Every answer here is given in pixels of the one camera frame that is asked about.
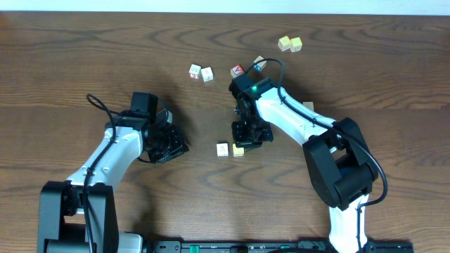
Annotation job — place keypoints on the white letter block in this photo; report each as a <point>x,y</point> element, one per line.
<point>207,74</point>

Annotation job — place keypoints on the blue edged block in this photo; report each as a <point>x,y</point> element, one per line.
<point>260,63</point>

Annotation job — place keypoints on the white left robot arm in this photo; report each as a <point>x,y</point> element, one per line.
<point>79,214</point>

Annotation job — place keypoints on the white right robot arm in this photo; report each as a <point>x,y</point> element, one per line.
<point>340,167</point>

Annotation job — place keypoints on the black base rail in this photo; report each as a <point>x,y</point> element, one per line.
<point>172,246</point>

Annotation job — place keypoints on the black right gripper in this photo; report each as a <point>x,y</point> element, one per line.
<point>242,140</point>

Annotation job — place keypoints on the red A block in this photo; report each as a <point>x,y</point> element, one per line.
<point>237,70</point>

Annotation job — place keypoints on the pale yellow block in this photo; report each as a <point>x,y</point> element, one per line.
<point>284,43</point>

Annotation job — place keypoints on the plain wooden block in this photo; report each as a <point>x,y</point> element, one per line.
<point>309,105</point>

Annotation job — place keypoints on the red edged white block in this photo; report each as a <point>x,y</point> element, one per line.
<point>195,71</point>

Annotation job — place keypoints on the yellow number wooden block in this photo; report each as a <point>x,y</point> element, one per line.
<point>238,152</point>

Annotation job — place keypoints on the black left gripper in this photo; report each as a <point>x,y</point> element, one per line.
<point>172,145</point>

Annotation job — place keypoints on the soccer ball wooden block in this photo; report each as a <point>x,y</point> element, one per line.
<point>222,150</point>

